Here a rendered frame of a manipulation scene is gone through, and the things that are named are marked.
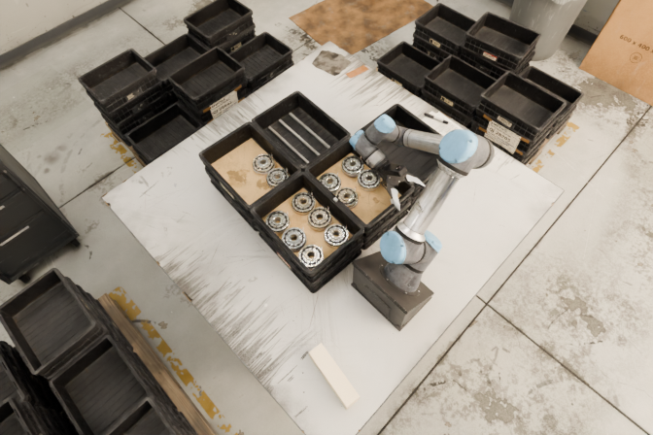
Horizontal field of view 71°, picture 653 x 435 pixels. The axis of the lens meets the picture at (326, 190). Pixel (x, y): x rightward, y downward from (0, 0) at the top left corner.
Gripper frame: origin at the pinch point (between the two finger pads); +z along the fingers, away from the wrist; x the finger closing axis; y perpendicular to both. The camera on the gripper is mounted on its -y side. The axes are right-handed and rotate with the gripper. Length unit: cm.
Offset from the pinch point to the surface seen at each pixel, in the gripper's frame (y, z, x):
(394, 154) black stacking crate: 28.8, -19.7, -19.9
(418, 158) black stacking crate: 25.8, -10.7, -26.6
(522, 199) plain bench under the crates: 24, 36, -52
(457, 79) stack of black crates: 92, -33, -121
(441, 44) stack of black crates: 99, -60, -137
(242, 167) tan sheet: 40, -62, 38
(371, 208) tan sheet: 21.3, -7.9, 8.8
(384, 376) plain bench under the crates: 11, 43, 54
